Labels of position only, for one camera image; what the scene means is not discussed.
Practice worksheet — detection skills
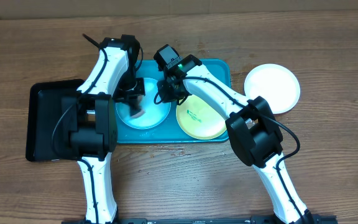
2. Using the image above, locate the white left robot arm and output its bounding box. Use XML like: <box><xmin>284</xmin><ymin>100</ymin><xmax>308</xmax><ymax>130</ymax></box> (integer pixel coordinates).
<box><xmin>51</xmin><ymin>34</ymin><xmax>145</xmax><ymax>223</ymax></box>

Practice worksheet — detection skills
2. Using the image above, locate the grey-green sponge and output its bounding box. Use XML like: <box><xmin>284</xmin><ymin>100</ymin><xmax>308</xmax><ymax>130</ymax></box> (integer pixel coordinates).
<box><xmin>129</xmin><ymin>105</ymin><xmax>145</xmax><ymax>119</ymax></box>

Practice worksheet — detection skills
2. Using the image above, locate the white plate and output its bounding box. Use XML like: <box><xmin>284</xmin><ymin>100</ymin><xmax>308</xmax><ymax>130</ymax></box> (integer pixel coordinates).
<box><xmin>244</xmin><ymin>63</ymin><xmax>301</xmax><ymax>114</ymax></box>

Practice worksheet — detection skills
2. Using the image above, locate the yellow plate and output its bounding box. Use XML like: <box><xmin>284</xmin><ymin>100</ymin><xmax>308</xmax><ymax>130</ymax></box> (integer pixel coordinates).
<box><xmin>176</xmin><ymin>95</ymin><xmax>226</xmax><ymax>140</ymax></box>

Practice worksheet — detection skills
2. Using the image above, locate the black tray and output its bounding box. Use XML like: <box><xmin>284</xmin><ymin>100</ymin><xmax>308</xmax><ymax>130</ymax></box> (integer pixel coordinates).
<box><xmin>25</xmin><ymin>79</ymin><xmax>83</xmax><ymax>162</ymax></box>

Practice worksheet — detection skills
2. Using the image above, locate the teal tray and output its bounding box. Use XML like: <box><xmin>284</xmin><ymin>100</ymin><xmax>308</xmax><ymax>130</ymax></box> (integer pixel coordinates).
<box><xmin>112</xmin><ymin>58</ymin><xmax>232</xmax><ymax>144</ymax></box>

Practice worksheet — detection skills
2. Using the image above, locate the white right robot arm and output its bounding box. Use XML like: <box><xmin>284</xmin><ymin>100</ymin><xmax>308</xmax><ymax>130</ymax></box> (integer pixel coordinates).
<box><xmin>154</xmin><ymin>45</ymin><xmax>313</xmax><ymax>223</ymax></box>

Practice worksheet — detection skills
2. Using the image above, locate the light blue plate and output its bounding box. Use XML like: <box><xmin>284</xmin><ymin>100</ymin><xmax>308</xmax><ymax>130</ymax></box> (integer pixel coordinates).
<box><xmin>116</xmin><ymin>78</ymin><xmax>171</xmax><ymax>129</ymax></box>

